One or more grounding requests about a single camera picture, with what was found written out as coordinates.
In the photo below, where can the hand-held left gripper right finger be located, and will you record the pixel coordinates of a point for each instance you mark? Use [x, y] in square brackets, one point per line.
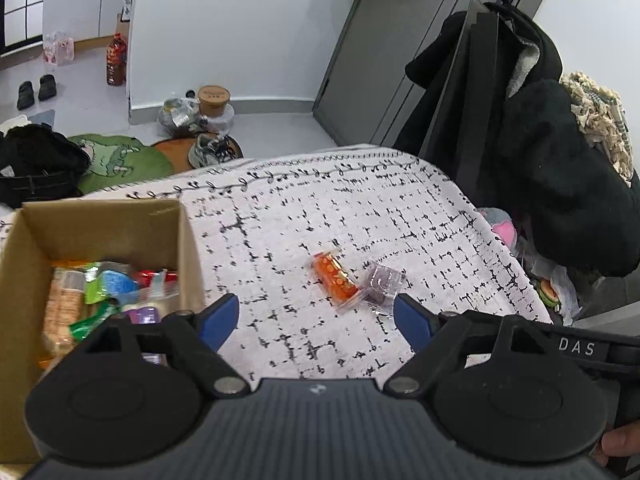
[412, 317]

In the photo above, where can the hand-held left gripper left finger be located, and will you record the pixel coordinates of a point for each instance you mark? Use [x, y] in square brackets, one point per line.
[220, 317]

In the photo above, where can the clear dark purple packet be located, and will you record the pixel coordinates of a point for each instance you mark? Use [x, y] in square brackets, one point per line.
[382, 282]

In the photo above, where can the purple snack packet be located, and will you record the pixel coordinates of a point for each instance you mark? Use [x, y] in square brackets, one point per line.
[142, 316]

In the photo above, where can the red snack packet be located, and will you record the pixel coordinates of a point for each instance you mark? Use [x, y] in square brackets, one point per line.
[152, 279]

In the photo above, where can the orange candy packet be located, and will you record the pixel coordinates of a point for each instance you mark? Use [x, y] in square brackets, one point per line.
[334, 275]

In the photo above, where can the blue green snack packet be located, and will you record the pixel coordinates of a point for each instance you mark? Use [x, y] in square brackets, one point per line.
[112, 282]

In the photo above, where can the brown cardboard box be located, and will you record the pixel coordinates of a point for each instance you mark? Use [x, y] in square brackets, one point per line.
[100, 230]

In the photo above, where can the person's right hand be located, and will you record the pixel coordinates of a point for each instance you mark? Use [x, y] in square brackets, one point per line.
[622, 442]

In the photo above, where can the burger toy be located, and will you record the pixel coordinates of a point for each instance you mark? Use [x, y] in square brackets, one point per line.
[550, 292]

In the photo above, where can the white crumpled plastic bag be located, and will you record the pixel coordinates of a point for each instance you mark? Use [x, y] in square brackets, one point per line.
[567, 280]

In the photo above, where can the pink plush toy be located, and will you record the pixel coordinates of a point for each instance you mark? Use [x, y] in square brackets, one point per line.
[502, 230]

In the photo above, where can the orange cracker packet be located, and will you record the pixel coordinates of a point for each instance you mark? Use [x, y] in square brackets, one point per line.
[62, 310]

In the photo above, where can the grey sneaker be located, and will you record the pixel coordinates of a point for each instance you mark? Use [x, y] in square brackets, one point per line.
[210, 150]

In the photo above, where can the black fleece jacket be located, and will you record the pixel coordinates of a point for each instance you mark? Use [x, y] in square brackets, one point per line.
[570, 200]

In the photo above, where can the green cartoon cushion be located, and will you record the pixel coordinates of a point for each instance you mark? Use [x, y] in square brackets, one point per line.
[120, 160]

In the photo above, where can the clear plastic container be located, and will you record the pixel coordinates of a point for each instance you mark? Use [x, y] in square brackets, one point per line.
[220, 122]

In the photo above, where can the clear plastic trash bag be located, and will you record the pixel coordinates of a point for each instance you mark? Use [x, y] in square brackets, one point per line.
[177, 115]

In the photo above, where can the brown paper cup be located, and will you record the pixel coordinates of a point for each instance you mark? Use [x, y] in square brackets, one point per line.
[213, 99]

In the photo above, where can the black bag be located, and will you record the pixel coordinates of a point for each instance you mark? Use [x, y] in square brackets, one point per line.
[35, 160]

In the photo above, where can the beige shaggy fur trim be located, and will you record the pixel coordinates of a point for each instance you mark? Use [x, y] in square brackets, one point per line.
[600, 115]

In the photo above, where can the grey blue cloth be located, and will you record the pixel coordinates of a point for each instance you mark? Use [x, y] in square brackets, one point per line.
[41, 118]

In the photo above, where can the dark grey door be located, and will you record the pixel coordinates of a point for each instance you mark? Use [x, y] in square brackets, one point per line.
[400, 45]

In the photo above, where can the red drink bottle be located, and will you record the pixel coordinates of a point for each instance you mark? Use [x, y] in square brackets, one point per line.
[116, 62]

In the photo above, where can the white cloth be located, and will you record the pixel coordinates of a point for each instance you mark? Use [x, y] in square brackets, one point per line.
[14, 124]

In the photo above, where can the black slipper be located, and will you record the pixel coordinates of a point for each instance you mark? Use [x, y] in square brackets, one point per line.
[25, 95]
[47, 87]

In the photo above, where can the red printed plastic bag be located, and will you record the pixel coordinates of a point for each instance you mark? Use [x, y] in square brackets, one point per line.
[57, 50]

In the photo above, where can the dark glass bottle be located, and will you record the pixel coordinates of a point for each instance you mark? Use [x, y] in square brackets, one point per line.
[128, 2]

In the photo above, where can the white cabinet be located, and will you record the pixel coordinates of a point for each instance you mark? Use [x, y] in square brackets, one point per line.
[80, 0]

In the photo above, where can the black framed window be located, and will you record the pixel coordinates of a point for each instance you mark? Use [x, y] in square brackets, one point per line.
[20, 5]

